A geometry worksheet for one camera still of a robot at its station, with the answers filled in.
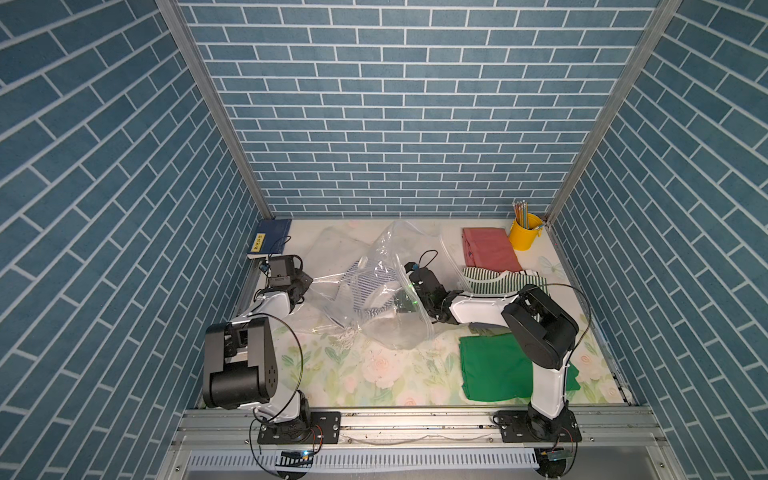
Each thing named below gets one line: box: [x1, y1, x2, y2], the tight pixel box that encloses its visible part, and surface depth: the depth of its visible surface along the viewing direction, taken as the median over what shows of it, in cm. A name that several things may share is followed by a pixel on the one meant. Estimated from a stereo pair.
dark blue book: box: [247, 219, 292, 258], surface depth 115 cm
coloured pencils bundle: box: [512, 199, 530, 229], surface depth 107 cm
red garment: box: [462, 228, 523, 273], surface depth 111 cm
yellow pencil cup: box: [509, 213, 544, 251], surface depth 110 cm
